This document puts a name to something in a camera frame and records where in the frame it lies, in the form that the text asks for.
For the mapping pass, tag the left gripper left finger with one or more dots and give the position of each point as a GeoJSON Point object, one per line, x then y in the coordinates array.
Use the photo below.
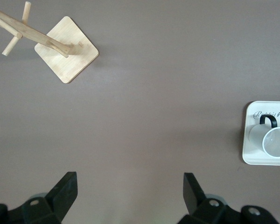
{"type": "Point", "coordinates": [60, 198]}

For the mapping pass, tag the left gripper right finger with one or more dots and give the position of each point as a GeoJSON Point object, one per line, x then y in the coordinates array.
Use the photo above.
{"type": "Point", "coordinates": [193, 198]}

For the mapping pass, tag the cream rabbit print tray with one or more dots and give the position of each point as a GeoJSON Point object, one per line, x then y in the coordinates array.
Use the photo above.
{"type": "Point", "coordinates": [249, 154]}

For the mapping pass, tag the wooden mug tree stand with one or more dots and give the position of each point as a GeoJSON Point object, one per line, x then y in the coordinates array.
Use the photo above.
{"type": "Point", "coordinates": [74, 63]}

